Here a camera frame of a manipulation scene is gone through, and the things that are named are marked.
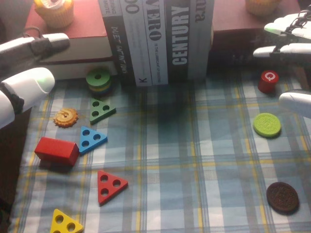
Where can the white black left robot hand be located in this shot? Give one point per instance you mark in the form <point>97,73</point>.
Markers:
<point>26,82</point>

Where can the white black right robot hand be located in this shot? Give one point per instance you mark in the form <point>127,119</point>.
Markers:
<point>294,24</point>

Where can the black box with white lettering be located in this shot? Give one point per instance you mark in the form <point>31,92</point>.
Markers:
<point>179,36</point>

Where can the yellow toy cupcake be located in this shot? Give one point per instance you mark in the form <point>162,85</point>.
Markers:
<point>262,7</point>
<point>56,14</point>

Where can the tan round toy biscuit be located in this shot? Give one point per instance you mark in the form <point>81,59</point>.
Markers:
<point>65,118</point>

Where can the red cylinder letter Q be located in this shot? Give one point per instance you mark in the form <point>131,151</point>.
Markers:
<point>267,82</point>

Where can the red rectangular wooden block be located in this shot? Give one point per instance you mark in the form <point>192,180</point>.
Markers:
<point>54,149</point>

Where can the green triangle block three holes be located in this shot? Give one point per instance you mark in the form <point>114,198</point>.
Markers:
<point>99,113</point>

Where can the blue triangle block three holes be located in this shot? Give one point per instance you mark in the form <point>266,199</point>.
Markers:
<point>91,142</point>

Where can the green sandwich cookie toy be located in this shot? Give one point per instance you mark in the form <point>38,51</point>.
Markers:
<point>266,125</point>

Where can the red triangle block three holes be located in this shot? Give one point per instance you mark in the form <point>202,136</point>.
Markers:
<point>109,188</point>

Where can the yellow triangle block three holes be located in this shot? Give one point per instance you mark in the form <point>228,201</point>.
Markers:
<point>64,227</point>

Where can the blue plaid tablecloth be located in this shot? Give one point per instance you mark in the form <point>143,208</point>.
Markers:
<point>170,157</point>

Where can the brown sandwich cookie toy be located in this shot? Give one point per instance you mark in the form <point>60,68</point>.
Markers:
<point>282,197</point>

